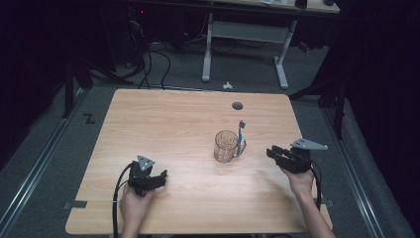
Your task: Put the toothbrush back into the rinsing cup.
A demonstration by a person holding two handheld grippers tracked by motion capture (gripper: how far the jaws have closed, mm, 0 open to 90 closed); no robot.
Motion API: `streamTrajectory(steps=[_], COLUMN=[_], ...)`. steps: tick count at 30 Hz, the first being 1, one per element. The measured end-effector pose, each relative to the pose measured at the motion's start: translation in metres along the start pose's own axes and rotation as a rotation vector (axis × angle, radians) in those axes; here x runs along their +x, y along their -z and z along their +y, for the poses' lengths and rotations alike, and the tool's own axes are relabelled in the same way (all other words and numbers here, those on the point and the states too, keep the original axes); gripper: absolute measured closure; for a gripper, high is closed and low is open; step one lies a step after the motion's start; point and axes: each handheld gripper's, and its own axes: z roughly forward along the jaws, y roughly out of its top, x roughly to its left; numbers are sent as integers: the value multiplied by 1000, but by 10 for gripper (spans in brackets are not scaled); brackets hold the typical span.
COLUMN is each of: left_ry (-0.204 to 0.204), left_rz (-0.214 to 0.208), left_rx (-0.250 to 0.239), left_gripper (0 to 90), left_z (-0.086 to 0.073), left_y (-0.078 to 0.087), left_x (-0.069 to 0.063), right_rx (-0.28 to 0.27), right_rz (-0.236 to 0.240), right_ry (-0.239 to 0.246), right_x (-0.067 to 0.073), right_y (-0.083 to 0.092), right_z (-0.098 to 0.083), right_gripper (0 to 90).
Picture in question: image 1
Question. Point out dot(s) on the small white floor object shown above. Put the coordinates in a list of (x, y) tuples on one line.
[(227, 86)]

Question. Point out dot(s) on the white-legged desk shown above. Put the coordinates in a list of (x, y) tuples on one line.
[(247, 31)]

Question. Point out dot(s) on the blue and grey toothbrush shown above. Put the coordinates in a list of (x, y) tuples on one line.
[(240, 135)]

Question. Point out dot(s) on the black metal stand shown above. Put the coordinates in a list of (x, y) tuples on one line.
[(338, 112), (68, 89)]

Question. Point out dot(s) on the clear glass mug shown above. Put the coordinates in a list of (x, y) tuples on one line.
[(225, 147)]

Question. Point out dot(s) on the person's left hand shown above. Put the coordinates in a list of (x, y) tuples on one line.
[(133, 206)]

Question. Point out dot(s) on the person's right hand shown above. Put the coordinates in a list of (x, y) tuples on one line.
[(299, 181)]

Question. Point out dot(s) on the grey tape strip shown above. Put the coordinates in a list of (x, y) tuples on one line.
[(76, 204), (325, 202)]

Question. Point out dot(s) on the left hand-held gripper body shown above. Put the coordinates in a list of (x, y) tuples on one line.
[(140, 178)]

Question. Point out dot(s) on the metal floor rail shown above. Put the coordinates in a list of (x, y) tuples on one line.
[(36, 168), (356, 178)]

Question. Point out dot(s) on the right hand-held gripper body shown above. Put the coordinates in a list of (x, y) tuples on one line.
[(298, 157)]

